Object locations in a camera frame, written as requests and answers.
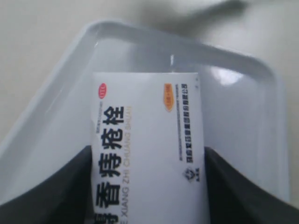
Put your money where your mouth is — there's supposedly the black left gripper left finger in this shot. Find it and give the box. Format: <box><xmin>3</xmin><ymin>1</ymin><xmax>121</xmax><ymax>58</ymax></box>
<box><xmin>0</xmin><ymin>146</ymin><xmax>93</xmax><ymax>224</ymax></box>

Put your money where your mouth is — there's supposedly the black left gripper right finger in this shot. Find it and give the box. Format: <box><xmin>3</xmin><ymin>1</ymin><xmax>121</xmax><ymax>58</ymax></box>
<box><xmin>205</xmin><ymin>147</ymin><xmax>299</xmax><ymax>224</ymax></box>

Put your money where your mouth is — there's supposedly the white red medicine box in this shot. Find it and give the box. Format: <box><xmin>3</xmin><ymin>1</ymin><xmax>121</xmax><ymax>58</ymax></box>
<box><xmin>91</xmin><ymin>72</ymin><xmax>210</xmax><ymax>224</ymax></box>

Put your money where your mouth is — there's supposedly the white plastic tray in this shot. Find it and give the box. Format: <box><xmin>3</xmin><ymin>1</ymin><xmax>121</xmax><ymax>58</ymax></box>
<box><xmin>0</xmin><ymin>21</ymin><xmax>290</xmax><ymax>203</ymax></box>

